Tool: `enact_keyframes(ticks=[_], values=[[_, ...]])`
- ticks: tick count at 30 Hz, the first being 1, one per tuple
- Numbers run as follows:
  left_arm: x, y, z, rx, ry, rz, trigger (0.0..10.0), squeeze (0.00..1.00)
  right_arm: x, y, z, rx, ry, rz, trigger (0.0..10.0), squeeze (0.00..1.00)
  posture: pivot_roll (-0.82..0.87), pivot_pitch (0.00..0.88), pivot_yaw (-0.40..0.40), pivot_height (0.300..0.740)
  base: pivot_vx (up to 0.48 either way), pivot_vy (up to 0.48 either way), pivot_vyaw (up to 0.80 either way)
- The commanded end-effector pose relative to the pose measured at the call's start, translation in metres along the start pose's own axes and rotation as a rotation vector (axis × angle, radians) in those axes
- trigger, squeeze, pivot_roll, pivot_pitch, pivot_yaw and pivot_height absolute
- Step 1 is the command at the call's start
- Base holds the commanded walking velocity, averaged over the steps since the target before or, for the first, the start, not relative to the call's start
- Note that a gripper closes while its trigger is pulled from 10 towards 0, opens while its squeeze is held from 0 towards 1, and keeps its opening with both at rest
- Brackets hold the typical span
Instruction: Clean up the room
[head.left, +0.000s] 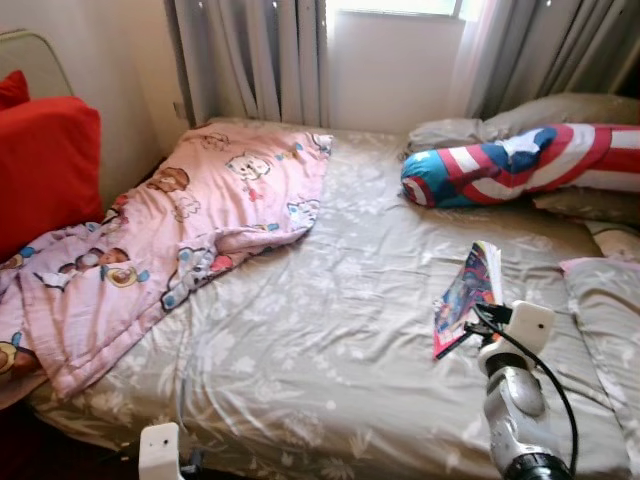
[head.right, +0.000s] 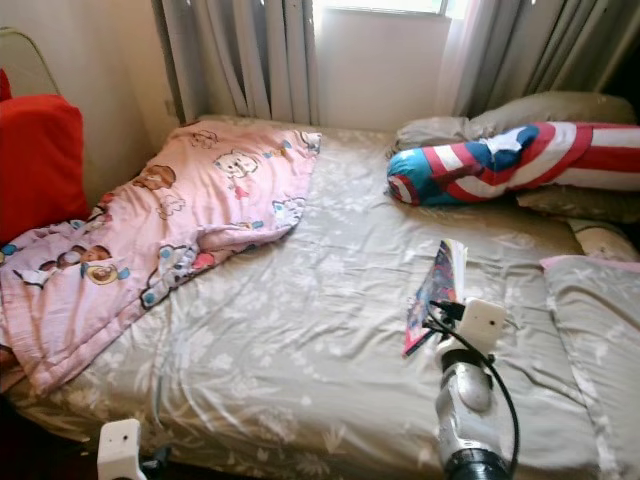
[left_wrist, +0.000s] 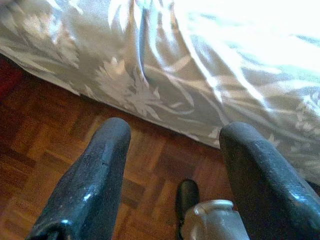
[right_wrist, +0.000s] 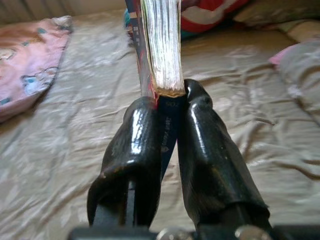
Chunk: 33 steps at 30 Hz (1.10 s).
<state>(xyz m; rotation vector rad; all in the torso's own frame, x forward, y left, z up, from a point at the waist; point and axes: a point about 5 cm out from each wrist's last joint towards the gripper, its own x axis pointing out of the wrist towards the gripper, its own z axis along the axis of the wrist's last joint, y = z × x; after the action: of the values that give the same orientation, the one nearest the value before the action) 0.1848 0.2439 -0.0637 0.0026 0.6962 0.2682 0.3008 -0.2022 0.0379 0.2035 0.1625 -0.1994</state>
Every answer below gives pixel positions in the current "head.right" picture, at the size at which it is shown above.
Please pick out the red white blue shield bolster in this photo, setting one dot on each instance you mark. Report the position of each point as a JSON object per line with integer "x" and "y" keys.
{"x": 510, "y": 163}

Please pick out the small red cushion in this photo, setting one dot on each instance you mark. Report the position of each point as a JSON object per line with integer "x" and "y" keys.
{"x": 3, "y": 85}

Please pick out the wall socket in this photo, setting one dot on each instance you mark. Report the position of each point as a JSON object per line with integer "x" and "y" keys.
{"x": 168, "y": 105}

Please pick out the beige curved headboard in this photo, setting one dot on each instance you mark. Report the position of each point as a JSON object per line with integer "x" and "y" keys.
{"x": 20, "y": 55}

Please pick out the grey pillow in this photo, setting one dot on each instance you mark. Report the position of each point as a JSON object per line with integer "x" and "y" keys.
{"x": 550, "y": 110}

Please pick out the bed with beige floral sheet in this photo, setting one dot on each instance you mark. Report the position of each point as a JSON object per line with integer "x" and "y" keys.
{"x": 310, "y": 330}

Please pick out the small cream printed pillow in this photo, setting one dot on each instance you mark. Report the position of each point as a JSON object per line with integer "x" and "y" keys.
{"x": 605, "y": 240}

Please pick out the colourful picture book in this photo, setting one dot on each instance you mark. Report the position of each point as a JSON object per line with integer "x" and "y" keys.
{"x": 435, "y": 290}

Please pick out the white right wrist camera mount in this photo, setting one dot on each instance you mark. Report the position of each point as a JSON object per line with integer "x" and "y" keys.
{"x": 480, "y": 325}

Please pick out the pink cartoon print quilt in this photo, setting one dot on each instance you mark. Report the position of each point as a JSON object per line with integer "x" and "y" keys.
{"x": 190, "y": 220}

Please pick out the bright window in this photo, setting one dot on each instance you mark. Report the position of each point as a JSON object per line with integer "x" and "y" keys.
{"x": 380, "y": 6}

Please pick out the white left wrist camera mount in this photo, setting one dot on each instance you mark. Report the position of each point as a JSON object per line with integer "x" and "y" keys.
{"x": 120, "y": 450}

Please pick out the large red cushion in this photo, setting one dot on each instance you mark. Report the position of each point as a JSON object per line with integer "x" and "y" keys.
{"x": 40, "y": 160}

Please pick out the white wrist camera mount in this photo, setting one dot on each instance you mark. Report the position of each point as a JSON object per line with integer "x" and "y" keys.
{"x": 120, "y": 450}
{"x": 480, "y": 325}

